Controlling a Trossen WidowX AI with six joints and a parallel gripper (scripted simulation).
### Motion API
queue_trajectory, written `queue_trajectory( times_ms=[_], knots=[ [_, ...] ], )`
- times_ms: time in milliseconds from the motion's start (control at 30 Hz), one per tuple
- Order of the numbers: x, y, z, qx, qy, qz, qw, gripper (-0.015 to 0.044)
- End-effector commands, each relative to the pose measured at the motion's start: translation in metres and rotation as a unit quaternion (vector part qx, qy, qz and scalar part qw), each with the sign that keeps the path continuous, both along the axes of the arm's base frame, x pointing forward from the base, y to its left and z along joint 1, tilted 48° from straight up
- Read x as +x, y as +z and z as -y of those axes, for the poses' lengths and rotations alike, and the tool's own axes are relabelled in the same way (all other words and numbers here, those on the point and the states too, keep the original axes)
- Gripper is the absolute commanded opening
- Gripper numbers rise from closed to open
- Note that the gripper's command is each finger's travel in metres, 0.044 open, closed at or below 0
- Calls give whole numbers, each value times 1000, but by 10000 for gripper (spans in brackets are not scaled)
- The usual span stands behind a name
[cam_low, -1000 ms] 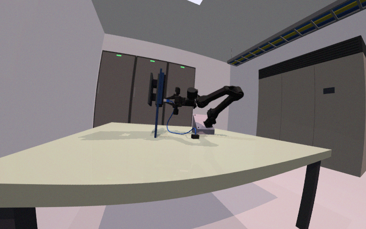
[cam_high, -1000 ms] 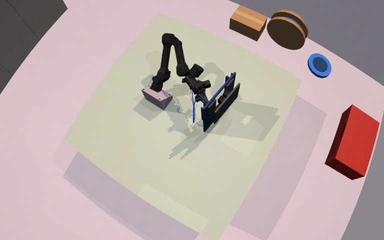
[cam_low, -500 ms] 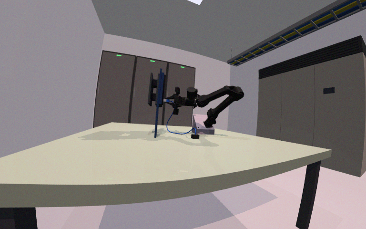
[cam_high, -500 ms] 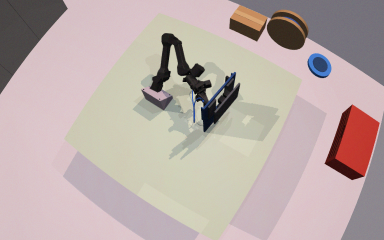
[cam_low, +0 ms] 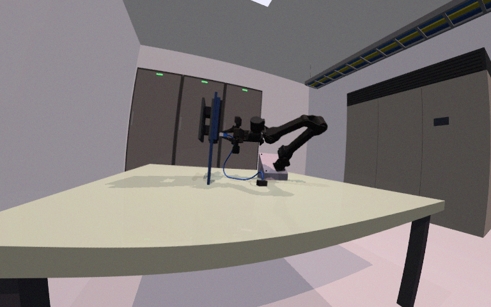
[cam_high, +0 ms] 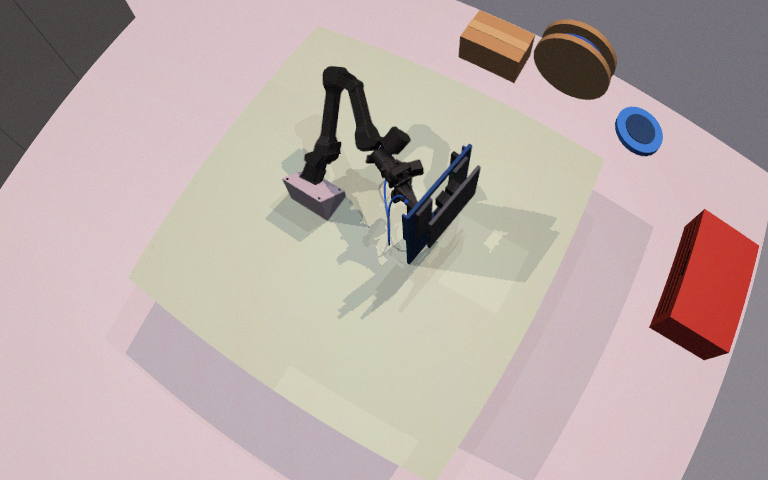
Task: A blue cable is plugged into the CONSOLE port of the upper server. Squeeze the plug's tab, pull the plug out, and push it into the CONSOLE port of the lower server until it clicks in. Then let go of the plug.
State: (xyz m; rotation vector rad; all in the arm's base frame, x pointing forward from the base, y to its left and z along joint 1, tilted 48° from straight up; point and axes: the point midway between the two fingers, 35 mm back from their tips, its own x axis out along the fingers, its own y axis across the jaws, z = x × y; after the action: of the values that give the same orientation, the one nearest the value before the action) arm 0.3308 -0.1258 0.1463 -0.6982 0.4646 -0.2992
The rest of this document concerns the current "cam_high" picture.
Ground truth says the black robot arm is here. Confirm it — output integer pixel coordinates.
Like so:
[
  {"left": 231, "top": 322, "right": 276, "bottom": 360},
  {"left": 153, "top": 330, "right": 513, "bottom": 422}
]
[{"left": 299, "top": 66, "right": 410, "bottom": 185}]

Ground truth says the blue cable plug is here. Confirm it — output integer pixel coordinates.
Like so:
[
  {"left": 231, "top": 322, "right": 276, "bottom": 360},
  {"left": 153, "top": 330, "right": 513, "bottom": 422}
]
[{"left": 384, "top": 180, "right": 409, "bottom": 246}]

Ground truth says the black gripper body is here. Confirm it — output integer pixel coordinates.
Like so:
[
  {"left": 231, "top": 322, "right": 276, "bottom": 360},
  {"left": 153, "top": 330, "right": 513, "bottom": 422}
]
[{"left": 379, "top": 158, "right": 412, "bottom": 199}]

